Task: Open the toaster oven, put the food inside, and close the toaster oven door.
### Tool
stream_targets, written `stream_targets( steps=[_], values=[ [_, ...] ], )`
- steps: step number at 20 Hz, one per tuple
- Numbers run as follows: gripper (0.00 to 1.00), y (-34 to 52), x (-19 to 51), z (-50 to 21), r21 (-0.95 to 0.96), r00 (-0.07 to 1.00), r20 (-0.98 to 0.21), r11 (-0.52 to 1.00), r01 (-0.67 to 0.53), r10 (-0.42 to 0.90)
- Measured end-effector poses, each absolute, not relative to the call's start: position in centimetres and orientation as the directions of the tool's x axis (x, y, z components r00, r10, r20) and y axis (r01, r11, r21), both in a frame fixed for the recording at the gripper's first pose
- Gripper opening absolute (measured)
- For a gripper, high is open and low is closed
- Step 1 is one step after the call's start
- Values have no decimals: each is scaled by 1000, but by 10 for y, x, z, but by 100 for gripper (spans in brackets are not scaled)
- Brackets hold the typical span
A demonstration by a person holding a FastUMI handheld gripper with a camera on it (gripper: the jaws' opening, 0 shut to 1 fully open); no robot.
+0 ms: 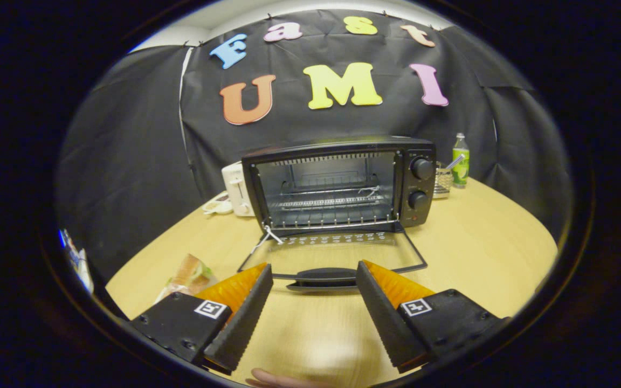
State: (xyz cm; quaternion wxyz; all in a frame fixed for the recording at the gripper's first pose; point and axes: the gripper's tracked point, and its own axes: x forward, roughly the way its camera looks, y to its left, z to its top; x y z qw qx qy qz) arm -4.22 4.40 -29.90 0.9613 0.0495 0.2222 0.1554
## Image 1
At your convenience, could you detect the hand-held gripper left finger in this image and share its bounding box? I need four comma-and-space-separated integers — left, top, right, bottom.
127, 263, 274, 376

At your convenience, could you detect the sandwich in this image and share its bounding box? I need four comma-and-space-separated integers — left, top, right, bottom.
154, 254, 218, 305

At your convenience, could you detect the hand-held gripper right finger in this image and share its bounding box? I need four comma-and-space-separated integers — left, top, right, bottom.
356, 260, 510, 374

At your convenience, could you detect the black toaster oven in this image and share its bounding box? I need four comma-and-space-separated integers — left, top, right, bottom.
237, 135, 438, 293

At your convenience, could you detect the wire mesh utensil holder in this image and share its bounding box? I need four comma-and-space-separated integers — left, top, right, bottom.
433, 155, 465, 200

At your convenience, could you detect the white pop-up toaster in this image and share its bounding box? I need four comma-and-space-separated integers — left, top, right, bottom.
222, 161, 256, 217

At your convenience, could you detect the blue and white packet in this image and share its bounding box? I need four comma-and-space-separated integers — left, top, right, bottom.
60, 229, 94, 294

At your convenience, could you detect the green drink bottle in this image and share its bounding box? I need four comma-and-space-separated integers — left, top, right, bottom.
452, 133, 471, 188

